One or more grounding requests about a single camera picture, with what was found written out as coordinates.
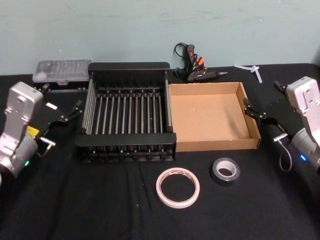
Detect black rack with steel bars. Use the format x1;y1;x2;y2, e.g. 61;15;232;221
74;61;177;165

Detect shallow brown cardboard tray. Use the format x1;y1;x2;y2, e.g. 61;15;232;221
168;81;262;153

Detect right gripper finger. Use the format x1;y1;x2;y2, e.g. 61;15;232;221
273;79;289;97
243;97;268;125

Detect roll of white tape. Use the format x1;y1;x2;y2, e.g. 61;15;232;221
155;167;200;209

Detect clear plastic case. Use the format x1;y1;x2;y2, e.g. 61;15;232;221
32;59;93;93

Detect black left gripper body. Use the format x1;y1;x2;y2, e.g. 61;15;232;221
26;98;70;142

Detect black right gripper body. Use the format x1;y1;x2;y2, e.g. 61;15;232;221
261;96;305;142

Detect right gripper thin dark cable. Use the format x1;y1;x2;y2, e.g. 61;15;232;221
273;133;293;173

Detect black corded tool orange parts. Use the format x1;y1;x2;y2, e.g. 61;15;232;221
172;42;229;83

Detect roll of silver tape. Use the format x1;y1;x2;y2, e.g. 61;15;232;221
209;157;241;187

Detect black table cloth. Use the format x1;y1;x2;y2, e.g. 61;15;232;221
0;62;320;240

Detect white three-armed plastic piece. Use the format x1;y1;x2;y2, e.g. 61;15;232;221
233;63;264;84

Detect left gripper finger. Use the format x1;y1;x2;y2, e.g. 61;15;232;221
33;83;51;97
63;99;84;124

